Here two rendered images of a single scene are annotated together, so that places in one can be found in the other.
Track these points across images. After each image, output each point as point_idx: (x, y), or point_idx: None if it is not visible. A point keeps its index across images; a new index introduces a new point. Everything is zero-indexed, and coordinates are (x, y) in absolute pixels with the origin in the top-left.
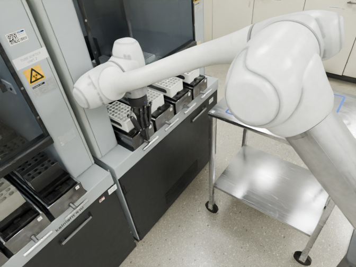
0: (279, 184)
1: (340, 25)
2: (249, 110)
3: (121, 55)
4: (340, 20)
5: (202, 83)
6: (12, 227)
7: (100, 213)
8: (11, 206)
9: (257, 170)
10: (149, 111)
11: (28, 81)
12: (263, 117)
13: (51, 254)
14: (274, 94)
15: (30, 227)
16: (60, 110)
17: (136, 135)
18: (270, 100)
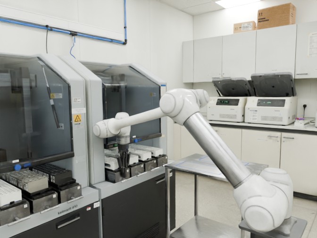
0: (220, 236)
1: (204, 92)
2: (166, 106)
3: (119, 118)
4: (204, 90)
5: (164, 158)
6: (39, 194)
7: (85, 220)
8: (40, 186)
9: (204, 228)
10: (129, 157)
11: (74, 120)
12: (171, 106)
13: (49, 232)
14: (173, 98)
15: (48, 198)
16: (82, 141)
17: (118, 172)
18: (171, 100)
